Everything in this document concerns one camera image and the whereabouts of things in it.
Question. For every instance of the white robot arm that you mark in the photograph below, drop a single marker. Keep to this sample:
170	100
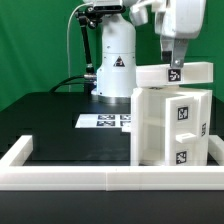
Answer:
116	77

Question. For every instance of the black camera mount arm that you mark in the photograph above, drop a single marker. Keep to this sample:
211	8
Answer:
87	20

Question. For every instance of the black camera on mount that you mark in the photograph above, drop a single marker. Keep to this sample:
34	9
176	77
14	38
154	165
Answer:
110	9

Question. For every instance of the white cabinet body box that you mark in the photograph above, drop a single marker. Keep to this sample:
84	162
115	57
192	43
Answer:
148	109

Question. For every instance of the white block with markers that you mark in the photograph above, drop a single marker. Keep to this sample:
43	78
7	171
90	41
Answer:
164	75

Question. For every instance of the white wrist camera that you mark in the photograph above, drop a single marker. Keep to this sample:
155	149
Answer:
138	12

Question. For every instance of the white U-shaped border frame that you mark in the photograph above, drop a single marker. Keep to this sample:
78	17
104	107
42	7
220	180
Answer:
15	175

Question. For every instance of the white flat marker plate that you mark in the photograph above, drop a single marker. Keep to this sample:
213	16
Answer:
103	120

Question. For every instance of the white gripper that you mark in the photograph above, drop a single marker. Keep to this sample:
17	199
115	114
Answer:
181	20

